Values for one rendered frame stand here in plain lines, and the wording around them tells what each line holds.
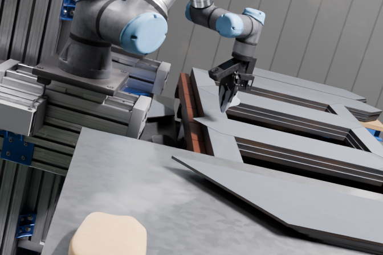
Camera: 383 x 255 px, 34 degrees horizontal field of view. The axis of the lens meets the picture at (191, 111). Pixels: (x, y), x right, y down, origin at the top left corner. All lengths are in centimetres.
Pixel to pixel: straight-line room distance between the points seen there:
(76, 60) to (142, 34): 22
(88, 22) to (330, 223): 86
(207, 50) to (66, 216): 358
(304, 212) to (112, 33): 73
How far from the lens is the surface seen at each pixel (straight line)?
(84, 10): 167
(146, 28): 156
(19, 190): 207
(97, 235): 84
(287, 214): 109
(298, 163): 214
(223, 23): 197
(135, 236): 86
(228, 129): 213
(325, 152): 222
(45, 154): 183
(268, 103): 263
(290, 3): 441
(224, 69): 207
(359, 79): 456
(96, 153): 118
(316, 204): 118
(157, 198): 106
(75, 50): 169
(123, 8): 160
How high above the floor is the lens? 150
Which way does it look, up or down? 17 degrees down
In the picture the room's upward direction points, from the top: 15 degrees clockwise
